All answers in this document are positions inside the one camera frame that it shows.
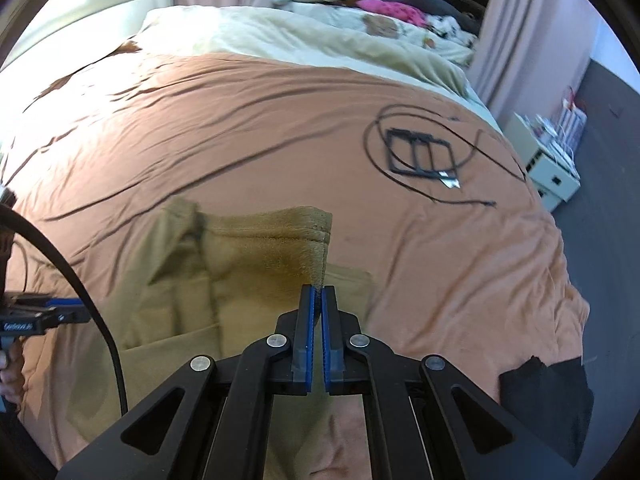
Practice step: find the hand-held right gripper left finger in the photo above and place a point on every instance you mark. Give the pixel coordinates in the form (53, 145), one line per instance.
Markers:
(311, 330)

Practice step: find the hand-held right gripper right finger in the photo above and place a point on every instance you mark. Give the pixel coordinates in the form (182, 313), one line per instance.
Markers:
(327, 340)

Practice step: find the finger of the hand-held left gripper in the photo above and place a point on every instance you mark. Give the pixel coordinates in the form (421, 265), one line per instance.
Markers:
(65, 310)

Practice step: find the olive t-shirt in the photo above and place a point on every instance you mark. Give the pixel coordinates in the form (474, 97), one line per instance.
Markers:
(240, 260)

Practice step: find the person's left hand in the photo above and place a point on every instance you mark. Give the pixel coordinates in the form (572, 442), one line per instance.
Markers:
(11, 375)

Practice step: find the orange blanket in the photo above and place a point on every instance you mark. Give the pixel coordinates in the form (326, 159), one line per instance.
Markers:
(300, 125)

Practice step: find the black garment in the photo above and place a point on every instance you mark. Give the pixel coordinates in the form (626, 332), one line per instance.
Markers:
(545, 400)

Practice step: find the white nightstand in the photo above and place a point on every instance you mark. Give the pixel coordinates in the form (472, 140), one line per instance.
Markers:
(545, 165)

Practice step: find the cream padded headboard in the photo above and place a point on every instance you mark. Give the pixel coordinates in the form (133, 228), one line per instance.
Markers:
(75, 30)

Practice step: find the cream blanket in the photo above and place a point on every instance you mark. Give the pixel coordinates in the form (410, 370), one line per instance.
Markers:
(300, 40)

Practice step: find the bear printed bedding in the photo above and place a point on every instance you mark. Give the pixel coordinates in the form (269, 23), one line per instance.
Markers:
(350, 22)

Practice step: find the pink cloth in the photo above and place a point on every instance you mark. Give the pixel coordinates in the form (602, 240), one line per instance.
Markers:
(390, 10)

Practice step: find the black and white cloth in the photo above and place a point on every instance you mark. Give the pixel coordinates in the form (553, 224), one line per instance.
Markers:
(445, 27)

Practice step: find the black rectangular frame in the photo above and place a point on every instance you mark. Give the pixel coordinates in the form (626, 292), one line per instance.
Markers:
(419, 157)

